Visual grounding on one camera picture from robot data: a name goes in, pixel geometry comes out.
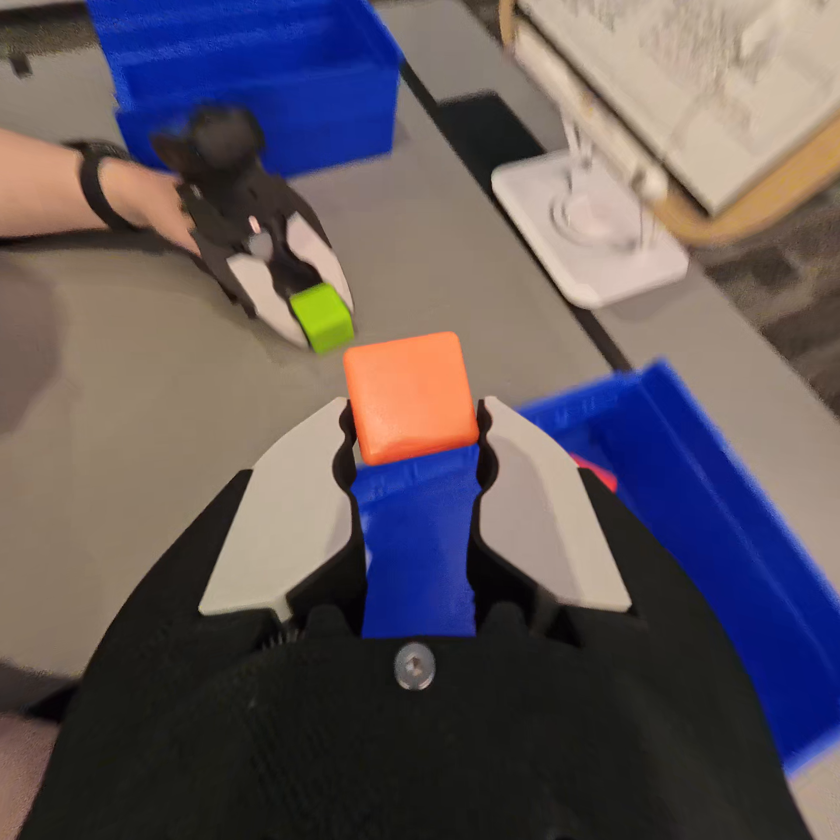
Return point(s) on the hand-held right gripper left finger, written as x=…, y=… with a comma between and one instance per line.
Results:
x=285, y=525

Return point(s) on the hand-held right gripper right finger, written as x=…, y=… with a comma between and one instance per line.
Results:
x=548, y=525

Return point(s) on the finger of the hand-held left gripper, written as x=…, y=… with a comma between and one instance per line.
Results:
x=321, y=256
x=266, y=295

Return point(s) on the green cube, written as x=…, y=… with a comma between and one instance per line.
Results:
x=321, y=318

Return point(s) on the red cube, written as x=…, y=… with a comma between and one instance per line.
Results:
x=600, y=474

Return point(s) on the blue plastic bin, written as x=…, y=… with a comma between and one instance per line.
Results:
x=275, y=79
x=709, y=525

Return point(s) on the orange cube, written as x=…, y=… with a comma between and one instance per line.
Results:
x=410, y=394

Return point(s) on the person's left forearm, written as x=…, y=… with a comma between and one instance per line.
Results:
x=39, y=184

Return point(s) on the person's left hand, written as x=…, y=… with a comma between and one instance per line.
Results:
x=154, y=203

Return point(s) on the instruction board on white stand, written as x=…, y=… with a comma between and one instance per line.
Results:
x=754, y=210

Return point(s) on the printed instruction board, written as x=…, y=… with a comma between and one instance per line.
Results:
x=709, y=85

